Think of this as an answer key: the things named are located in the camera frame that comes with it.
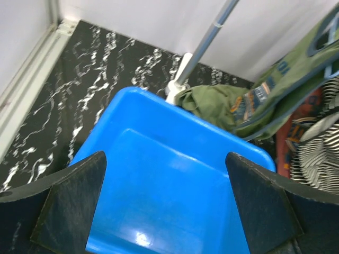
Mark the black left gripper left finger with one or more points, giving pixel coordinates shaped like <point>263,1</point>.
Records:
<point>53,214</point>

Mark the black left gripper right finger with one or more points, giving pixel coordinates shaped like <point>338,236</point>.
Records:
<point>280,215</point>

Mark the black white striped tank top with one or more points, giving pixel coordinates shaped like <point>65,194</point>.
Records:
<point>315,161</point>

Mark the green graphic tank top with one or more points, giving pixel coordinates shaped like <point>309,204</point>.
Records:
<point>258,113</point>

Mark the light blue wire hanger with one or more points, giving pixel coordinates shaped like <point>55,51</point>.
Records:
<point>328,72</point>

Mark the red graphic tank top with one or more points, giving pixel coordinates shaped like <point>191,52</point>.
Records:
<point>288,136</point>

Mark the blue plastic bin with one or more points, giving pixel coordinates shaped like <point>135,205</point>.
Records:
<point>166,188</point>

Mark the grey clothes rack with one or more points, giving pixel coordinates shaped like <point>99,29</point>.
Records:
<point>190,60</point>

